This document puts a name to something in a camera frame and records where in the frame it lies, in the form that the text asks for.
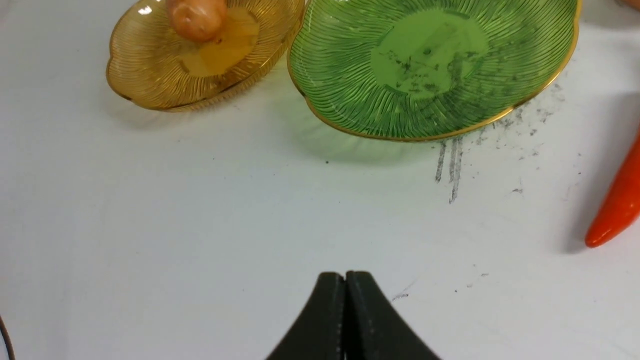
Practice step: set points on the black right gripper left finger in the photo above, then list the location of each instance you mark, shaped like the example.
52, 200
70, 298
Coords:
317, 332

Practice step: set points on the amber ribbed plastic plate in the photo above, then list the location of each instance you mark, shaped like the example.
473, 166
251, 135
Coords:
157, 69

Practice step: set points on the orange toy carrot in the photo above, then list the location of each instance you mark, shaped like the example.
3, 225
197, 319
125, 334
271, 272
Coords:
621, 205

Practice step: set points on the green ribbed plastic plate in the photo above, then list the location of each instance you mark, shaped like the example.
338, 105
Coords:
424, 70

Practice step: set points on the brown toy potato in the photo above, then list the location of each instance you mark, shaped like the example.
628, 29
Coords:
198, 21

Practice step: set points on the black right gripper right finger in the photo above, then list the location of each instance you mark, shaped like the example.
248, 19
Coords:
373, 329

